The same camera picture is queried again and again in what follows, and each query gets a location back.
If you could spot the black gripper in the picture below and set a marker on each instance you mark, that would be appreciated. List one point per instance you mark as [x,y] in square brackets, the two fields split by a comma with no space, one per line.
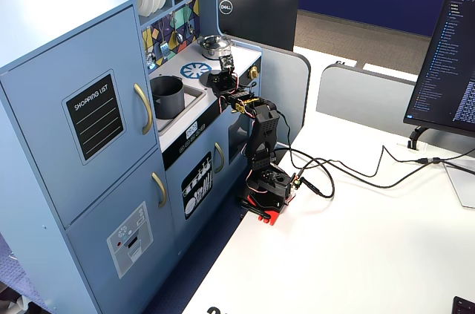
[219,79]

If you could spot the gray round pot lid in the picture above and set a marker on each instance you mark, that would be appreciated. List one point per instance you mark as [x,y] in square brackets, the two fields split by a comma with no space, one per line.
[204,78]

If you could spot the red robot base clamp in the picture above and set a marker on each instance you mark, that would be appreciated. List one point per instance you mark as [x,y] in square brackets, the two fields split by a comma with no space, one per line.
[272,217]

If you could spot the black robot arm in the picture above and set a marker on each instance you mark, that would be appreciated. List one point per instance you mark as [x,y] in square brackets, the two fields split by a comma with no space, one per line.
[265,121]

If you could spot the gray toy sink basin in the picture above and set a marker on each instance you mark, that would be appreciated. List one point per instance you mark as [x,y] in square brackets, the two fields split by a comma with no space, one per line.
[194,97]

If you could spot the shiny steel lidded pot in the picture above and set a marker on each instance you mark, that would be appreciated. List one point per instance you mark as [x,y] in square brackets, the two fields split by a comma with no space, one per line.
[213,46]

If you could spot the gold stove knob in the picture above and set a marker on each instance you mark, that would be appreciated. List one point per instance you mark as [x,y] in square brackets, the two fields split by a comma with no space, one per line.
[254,72]

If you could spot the gray plastic pot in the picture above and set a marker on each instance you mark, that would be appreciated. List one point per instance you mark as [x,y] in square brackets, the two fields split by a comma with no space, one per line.
[168,100]

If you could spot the steel ladle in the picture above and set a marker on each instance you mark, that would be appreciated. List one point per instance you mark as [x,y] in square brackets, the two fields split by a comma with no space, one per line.
[179,38]

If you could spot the steel slotted spatula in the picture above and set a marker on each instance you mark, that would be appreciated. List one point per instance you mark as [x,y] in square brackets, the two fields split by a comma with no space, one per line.
[164,50]

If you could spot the small steel spoon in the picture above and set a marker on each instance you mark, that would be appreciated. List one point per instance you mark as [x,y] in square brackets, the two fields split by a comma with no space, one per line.
[190,28]

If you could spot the steel slotted skimmer spoon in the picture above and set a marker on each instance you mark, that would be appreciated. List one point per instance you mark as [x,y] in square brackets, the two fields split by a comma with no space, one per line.
[150,64]

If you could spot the gray rounded desk divider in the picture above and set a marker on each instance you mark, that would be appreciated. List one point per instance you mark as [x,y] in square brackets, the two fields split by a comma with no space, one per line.
[356,98]
[285,87]

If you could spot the black Dell monitor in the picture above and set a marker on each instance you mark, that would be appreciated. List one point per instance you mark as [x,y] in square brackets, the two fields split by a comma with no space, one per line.
[259,21]

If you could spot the blue dishwasher door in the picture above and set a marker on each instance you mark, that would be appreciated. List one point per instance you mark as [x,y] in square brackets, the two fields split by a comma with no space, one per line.
[174,217]

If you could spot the blue ice dispenser freezer door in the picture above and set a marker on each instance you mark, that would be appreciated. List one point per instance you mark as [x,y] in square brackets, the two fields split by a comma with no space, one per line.
[111,210]

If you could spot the blue wooden toy kitchen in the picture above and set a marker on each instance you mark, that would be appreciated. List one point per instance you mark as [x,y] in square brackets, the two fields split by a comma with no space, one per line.
[55,13]

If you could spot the blue shopping list fridge door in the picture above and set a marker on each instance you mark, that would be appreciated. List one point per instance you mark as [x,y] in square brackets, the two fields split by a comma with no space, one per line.
[37,124]

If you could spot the lit computer monitor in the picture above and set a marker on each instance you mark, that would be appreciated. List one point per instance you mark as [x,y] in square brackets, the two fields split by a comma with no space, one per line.
[445,69]

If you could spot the gray monitor stand base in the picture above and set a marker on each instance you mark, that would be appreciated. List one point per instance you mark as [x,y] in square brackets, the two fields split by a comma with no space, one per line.
[464,188]

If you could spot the black flat device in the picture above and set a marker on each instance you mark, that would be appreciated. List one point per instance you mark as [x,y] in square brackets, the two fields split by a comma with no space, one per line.
[465,306]

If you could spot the small gripper camera board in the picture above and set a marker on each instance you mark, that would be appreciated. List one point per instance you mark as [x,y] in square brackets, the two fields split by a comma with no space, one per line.
[227,62]

